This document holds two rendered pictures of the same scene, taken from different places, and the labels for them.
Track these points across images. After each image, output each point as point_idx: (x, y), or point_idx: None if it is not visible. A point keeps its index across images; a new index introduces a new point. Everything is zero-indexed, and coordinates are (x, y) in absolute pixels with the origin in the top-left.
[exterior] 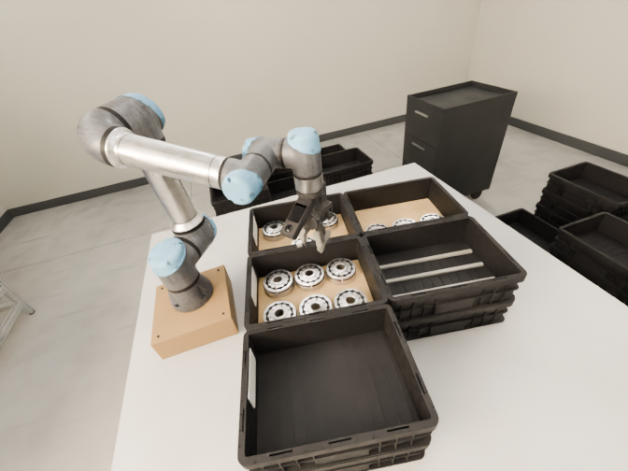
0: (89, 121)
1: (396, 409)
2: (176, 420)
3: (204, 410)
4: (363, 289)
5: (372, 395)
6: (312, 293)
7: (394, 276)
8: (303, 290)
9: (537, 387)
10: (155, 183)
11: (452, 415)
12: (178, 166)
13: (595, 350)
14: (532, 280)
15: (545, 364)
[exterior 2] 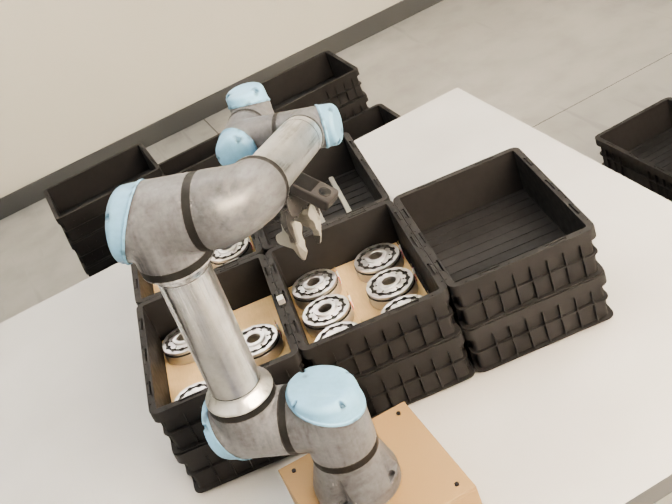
0: (234, 168)
1: (504, 207)
2: (576, 442)
3: (553, 417)
4: (348, 266)
5: (495, 224)
6: (358, 309)
7: None
8: (352, 319)
9: None
10: (227, 302)
11: None
12: (305, 140)
13: (401, 158)
14: None
15: (422, 181)
